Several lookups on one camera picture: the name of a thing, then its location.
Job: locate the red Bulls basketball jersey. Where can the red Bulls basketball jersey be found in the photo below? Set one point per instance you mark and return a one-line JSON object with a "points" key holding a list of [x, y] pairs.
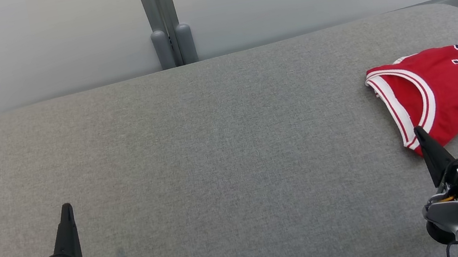
{"points": [[449, 94]]}

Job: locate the grey fabric sofa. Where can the grey fabric sofa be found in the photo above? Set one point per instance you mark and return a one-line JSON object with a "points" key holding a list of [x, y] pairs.
{"points": [[214, 150]]}

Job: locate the grey cylindrical post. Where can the grey cylindrical post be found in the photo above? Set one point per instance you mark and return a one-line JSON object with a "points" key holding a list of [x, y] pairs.
{"points": [[187, 44], [162, 50]]}

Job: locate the grey vertical partition frame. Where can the grey vertical partition frame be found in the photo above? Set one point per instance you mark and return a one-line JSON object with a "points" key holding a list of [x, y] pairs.
{"points": [[157, 0]]}

